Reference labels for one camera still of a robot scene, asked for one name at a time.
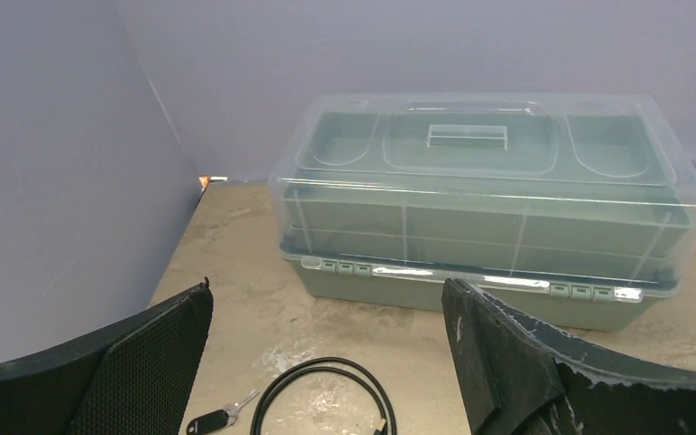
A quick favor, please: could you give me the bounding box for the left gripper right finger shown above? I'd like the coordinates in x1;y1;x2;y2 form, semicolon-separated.
441;279;696;434

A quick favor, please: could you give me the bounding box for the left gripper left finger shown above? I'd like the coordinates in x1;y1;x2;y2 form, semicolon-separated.
0;281;214;434

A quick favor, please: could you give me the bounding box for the key with black tag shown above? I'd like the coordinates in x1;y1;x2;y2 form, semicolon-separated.
186;390;259;435

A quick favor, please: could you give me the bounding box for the grey plastic toolbox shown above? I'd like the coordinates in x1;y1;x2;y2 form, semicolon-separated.
268;93;696;332

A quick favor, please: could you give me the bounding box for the black coiled usb cable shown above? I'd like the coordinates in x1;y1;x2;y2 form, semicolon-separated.
249;356;399;435

